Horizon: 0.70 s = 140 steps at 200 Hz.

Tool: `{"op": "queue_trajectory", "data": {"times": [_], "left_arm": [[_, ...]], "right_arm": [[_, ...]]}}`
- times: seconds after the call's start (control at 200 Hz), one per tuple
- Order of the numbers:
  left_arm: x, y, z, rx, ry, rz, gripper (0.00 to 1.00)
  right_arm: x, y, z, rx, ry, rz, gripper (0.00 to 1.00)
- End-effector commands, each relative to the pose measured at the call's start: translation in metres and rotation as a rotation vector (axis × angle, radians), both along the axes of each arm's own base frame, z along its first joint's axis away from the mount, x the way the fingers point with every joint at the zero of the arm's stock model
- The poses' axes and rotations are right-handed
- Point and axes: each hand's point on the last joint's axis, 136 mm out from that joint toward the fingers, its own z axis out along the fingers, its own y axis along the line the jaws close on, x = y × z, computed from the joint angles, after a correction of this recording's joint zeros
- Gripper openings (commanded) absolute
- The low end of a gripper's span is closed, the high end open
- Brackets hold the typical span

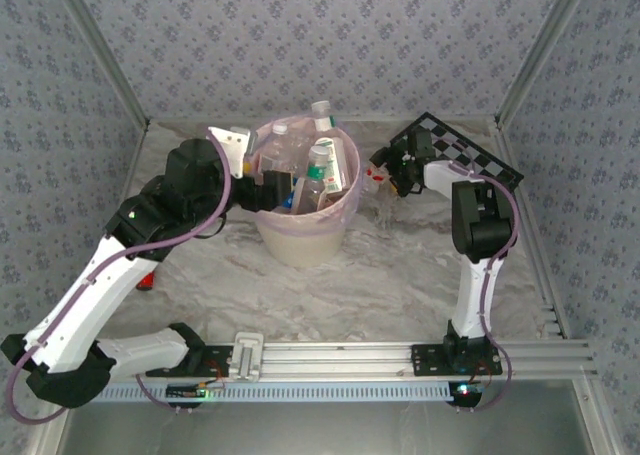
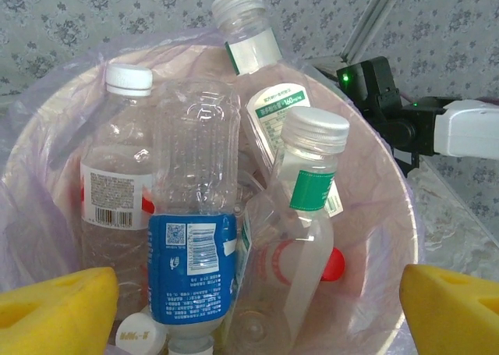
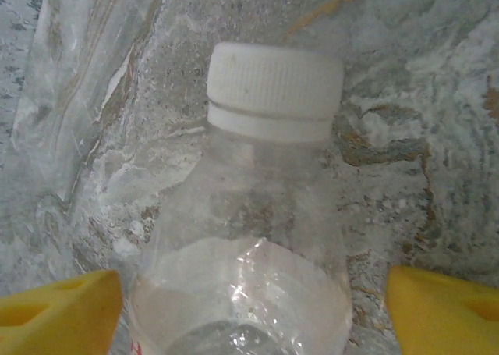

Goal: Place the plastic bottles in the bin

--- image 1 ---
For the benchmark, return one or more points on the clear bottle green cap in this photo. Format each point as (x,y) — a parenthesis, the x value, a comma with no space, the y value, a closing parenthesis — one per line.
(316,180)

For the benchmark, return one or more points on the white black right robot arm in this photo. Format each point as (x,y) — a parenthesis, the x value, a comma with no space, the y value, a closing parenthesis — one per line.
(472,295)

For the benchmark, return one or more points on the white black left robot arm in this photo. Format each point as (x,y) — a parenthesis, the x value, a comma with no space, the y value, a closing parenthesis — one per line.
(85,305)

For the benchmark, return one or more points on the cream plastic bin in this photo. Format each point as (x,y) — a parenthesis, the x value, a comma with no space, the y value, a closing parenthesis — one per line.
(305,250)

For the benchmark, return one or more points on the clear crumpled plastic bottle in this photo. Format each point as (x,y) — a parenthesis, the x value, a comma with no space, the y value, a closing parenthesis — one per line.
(389,215)

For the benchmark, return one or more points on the black white chessboard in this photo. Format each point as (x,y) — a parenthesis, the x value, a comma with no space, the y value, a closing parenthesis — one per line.
(480,155)

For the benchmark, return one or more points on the small red object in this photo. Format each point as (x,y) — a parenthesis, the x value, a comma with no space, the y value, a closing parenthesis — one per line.
(146,281)

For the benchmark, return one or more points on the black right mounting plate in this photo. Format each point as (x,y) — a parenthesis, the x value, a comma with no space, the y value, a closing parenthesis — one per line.
(425,360)

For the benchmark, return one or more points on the black mounting plate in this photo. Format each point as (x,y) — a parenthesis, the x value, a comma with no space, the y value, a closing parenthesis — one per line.
(217,357)
(425,360)

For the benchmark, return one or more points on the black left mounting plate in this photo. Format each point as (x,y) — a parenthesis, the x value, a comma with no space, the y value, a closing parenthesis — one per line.
(217,357)

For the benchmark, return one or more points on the left electronics board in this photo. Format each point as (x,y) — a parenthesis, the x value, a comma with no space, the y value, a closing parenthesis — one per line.
(187,391)

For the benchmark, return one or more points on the electronics board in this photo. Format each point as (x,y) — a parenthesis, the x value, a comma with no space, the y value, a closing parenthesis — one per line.
(465,392)
(187,391)

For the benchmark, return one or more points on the right electronics board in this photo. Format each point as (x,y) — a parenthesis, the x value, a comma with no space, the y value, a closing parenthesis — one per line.
(465,392)

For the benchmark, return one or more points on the grey metal panel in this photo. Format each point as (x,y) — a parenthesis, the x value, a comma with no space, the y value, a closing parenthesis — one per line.
(325,430)

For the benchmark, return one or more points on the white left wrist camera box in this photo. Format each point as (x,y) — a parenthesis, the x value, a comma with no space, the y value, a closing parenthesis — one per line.
(232,147)

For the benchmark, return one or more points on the aluminium frame post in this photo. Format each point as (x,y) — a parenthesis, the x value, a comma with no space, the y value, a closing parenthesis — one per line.
(544,50)
(101,50)

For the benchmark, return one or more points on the white rail clamp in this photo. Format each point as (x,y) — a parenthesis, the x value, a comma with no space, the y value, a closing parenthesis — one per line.
(246,357)

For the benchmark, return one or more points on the aluminium right side rail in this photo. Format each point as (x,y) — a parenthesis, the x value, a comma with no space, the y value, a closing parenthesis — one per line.
(545,280)

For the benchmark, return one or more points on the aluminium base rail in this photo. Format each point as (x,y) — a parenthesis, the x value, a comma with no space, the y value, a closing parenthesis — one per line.
(325,360)

